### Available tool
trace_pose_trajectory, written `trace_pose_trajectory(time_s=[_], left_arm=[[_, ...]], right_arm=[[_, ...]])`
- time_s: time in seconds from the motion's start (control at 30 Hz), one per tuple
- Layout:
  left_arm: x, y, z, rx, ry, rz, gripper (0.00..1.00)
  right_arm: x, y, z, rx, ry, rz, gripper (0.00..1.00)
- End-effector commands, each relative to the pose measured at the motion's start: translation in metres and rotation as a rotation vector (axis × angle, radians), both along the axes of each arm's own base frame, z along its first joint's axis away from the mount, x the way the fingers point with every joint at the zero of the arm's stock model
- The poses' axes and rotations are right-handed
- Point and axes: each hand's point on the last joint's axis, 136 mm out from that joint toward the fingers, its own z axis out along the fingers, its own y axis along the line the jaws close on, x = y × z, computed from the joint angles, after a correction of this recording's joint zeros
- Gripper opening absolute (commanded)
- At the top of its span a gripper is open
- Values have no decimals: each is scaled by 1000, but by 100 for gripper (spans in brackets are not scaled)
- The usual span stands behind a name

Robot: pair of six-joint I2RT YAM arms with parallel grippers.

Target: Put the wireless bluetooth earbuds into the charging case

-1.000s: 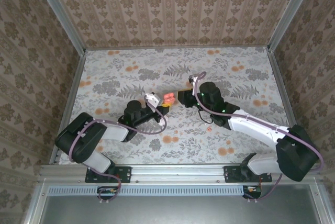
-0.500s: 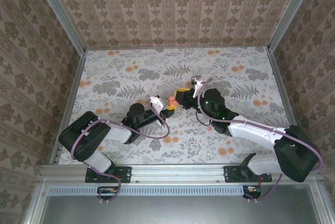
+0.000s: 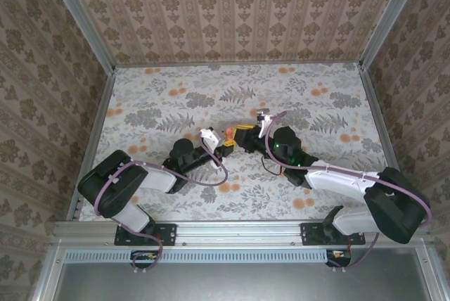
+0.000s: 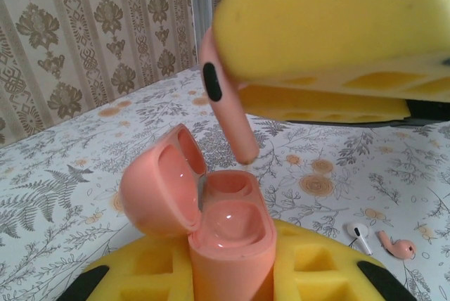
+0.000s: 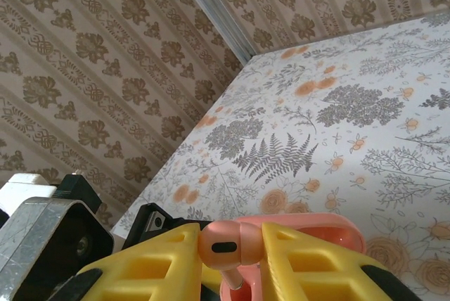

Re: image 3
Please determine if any grey metal panel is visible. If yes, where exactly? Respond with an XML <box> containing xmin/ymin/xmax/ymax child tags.
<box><xmin>52</xmin><ymin>248</ymin><xmax>435</xmax><ymax>301</ymax></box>

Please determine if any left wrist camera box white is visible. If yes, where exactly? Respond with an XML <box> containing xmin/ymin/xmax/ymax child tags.
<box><xmin>198</xmin><ymin>127</ymin><xmax>221</xmax><ymax>153</ymax></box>

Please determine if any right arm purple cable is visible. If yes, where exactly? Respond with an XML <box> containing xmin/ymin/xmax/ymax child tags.
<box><xmin>264</xmin><ymin>110</ymin><xmax>434</xmax><ymax>272</ymax></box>

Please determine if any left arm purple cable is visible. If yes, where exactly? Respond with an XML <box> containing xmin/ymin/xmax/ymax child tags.
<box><xmin>94</xmin><ymin>132</ymin><xmax>229</xmax><ymax>271</ymax></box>

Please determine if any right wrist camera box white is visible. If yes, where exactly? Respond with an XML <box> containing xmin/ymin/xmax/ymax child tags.
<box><xmin>255</xmin><ymin>106</ymin><xmax>272</xmax><ymax>139</ymax></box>

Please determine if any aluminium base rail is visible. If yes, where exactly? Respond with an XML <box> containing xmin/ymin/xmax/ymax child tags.
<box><xmin>52</xmin><ymin>219</ymin><xmax>432</xmax><ymax>248</ymax></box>

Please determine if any grey slotted cable duct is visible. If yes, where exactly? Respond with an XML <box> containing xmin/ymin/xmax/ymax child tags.
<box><xmin>64</xmin><ymin>248</ymin><xmax>328</xmax><ymax>264</ymax></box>

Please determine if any aluminium frame post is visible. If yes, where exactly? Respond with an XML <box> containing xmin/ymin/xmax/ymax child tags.
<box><xmin>358</xmin><ymin>0</ymin><xmax>428</xmax><ymax>70</ymax></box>
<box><xmin>41</xmin><ymin>0</ymin><xmax>117</xmax><ymax>74</ymax></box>

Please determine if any floral patterned table cover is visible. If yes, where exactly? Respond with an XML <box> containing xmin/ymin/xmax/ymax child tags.
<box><xmin>77</xmin><ymin>62</ymin><xmax>406</xmax><ymax>222</ymax></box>

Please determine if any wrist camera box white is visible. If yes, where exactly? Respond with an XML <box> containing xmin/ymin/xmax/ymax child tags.
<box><xmin>198</xmin><ymin>127</ymin><xmax>221</xmax><ymax>153</ymax></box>
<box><xmin>255</xmin><ymin>106</ymin><xmax>272</xmax><ymax>139</ymax></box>

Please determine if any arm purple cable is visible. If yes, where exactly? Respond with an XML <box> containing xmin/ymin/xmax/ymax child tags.
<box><xmin>94</xmin><ymin>132</ymin><xmax>229</xmax><ymax>271</ymax></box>
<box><xmin>264</xmin><ymin>110</ymin><xmax>434</xmax><ymax>272</ymax></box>

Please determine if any aluminium side rail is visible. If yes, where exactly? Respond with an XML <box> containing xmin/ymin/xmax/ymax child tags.
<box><xmin>357</xmin><ymin>63</ymin><xmax>418</xmax><ymax>220</ymax></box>
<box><xmin>65</xmin><ymin>67</ymin><xmax>117</xmax><ymax>223</ymax></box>

